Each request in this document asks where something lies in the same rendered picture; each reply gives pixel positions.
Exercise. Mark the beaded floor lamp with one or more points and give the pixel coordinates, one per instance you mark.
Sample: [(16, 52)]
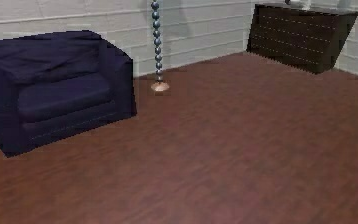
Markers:
[(157, 43)]

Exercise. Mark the white object with dark spot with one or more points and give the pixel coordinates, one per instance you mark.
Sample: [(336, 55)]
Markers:
[(295, 3)]

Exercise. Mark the dark brown chest of drawers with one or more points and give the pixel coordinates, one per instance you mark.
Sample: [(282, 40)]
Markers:
[(297, 36)]

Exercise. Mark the dark blue armchair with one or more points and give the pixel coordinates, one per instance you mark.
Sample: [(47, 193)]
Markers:
[(63, 96)]

